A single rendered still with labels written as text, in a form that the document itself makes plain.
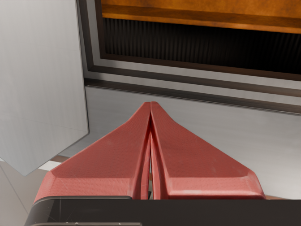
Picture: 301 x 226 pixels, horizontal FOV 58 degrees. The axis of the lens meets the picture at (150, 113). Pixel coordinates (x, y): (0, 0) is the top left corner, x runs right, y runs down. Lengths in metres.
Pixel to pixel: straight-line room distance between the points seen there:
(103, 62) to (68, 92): 0.04
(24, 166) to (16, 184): 1.84
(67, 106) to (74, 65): 0.04
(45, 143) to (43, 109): 0.04
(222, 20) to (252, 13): 0.05
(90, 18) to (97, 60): 0.04
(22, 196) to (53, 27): 2.09
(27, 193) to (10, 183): 0.14
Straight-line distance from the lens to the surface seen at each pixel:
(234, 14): 0.36
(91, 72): 0.25
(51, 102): 0.26
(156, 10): 0.36
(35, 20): 0.24
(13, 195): 2.33
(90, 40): 0.25
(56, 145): 0.30
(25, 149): 0.33
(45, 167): 0.65
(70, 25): 0.22
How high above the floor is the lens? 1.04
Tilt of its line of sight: 54 degrees down
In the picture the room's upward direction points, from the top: 156 degrees counter-clockwise
